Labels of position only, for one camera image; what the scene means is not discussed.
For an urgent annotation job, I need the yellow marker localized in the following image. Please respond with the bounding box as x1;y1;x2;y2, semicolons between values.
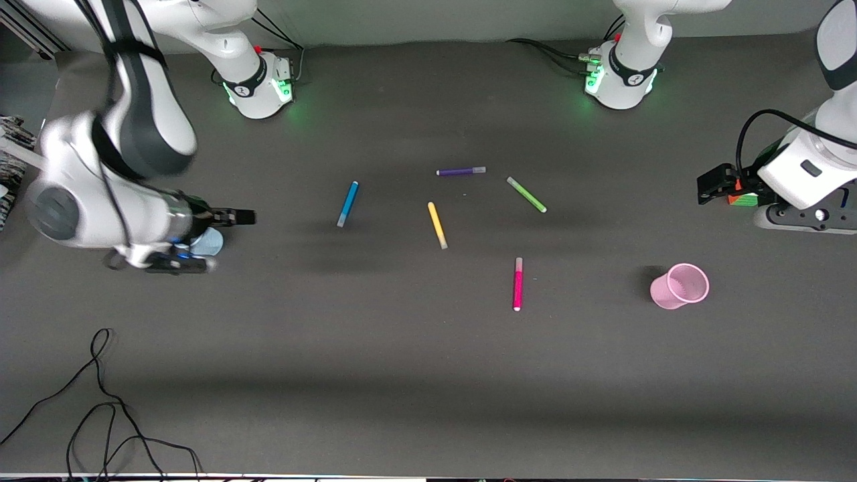
427;201;449;251

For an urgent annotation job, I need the black left arm base cable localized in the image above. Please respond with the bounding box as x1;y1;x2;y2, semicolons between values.
506;37;601;76

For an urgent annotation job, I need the pink plastic cup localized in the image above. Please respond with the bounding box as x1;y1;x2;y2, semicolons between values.
649;262;711;311

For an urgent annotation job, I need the blue marker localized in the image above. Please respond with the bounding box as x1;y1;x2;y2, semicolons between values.
336;180;361;229

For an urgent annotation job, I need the mottled grey white object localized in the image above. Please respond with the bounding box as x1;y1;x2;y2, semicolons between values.
0;115;37;232

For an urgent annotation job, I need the aluminium profile rail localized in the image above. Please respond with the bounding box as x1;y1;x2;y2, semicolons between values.
0;0;72;61

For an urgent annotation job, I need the green marker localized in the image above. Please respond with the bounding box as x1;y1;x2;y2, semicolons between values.
506;176;548;215

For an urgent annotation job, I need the black arm base cable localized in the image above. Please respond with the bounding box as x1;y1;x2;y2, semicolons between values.
252;8;307;86
506;37;601;76

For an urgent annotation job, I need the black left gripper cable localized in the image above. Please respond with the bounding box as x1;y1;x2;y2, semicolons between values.
735;108;857;176

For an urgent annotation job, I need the thin black loose cable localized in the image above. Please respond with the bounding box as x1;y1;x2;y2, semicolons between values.
0;327;203;480

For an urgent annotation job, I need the light blue plastic cup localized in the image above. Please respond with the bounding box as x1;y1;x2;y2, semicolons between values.
189;228;224;257

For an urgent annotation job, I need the black right arm base cable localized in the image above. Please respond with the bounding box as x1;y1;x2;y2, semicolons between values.
252;8;307;86

